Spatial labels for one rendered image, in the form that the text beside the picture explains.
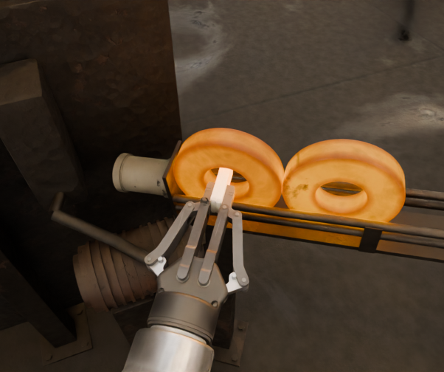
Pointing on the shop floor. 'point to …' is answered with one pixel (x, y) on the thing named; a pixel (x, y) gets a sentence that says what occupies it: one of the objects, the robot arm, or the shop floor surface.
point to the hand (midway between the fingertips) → (221, 185)
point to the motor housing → (124, 275)
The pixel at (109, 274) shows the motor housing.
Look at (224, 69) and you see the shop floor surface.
